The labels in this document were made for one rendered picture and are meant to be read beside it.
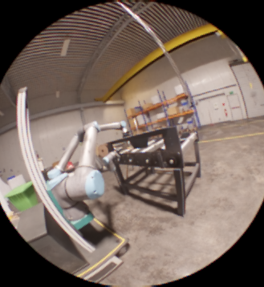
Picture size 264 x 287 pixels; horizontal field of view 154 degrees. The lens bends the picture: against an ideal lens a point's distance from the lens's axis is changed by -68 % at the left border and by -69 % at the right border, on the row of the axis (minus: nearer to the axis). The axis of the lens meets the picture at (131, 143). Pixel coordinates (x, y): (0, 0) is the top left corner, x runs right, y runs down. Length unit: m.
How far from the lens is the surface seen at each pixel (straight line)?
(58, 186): 0.60
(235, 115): 10.05
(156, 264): 1.24
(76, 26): 7.86
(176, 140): 0.91
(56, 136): 11.20
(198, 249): 1.27
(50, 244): 0.83
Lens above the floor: 1.21
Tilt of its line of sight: 6 degrees down
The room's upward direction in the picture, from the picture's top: 17 degrees counter-clockwise
